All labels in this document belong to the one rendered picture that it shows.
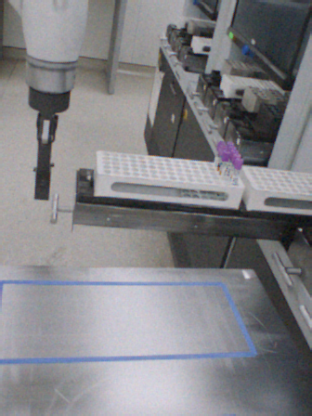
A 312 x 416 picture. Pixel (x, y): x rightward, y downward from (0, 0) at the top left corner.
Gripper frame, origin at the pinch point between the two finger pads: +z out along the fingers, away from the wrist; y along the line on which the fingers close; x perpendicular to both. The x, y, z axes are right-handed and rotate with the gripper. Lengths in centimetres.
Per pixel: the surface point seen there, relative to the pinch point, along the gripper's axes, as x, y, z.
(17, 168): 20, 150, 80
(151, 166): -21.4, 0.7, -5.9
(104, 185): -11.8, -5.1, -3.9
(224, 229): -37.2, -6.8, 2.9
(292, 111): -61, 28, -12
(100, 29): -25, 350, 45
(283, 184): -49.5, -1.2, -6.0
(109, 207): -13.1, -6.8, -0.1
